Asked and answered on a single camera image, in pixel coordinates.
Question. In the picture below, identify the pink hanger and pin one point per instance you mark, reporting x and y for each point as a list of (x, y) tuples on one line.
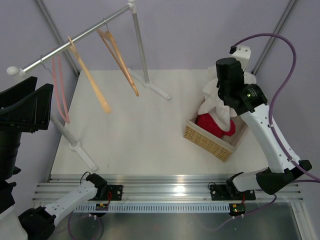
[(59, 90)]

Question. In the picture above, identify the aluminium rail frame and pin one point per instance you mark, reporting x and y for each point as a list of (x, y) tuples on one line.
[(140, 143)]

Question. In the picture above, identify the clothes rack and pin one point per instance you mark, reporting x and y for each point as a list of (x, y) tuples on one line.
[(21, 74)]

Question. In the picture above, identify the white cable duct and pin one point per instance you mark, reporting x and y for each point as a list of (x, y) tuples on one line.
[(210, 207)]

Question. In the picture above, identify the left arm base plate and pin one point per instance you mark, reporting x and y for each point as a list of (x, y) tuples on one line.
[(111, 192)]

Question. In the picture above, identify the pink cloth in basket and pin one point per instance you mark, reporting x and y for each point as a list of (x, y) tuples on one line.
[(206, 122)]

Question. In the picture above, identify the light wooden hanger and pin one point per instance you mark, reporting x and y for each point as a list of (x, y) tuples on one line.
[(103, 103)]

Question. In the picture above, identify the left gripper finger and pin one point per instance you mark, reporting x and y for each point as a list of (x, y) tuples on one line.
[(17, 92), (30, 114)]

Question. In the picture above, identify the white printed t shirt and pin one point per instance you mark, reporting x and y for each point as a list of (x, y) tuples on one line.
[(213, 104)]

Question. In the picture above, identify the wicker basket with liner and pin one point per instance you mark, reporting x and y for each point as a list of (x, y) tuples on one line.
[(221, 148)]

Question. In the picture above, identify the wooden hanger with metal hook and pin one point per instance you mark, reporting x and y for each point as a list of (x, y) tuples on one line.
[(112, 46)]

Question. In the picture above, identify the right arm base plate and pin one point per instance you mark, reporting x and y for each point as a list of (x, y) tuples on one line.
[(222, 192)]

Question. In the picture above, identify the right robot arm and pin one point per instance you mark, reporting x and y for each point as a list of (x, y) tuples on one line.
[(251, 105)]

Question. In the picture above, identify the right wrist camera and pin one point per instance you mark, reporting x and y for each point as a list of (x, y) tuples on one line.
[(242, 54)]

